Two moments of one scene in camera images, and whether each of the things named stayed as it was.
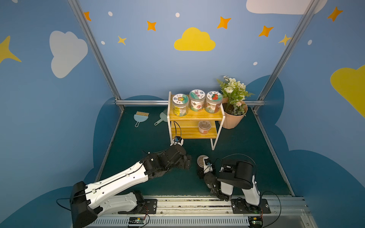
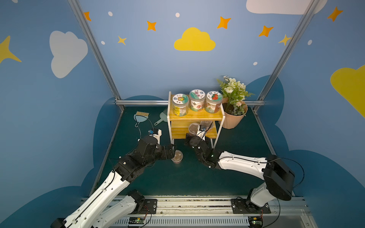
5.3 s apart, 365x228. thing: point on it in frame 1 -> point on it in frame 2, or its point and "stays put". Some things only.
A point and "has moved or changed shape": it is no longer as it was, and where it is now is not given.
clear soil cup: x=200 y=160 has moved or changed shape
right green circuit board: x=255 y=222 stays put
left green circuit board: x=136 y=220 stays put
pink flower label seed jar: x=197 y=98 stays put
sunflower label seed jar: x=180 y=104 stays put
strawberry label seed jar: x=213 y=102 stays put
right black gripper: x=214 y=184 -> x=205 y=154
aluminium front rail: x=286 y=212 stays put
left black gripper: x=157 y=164 -> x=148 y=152
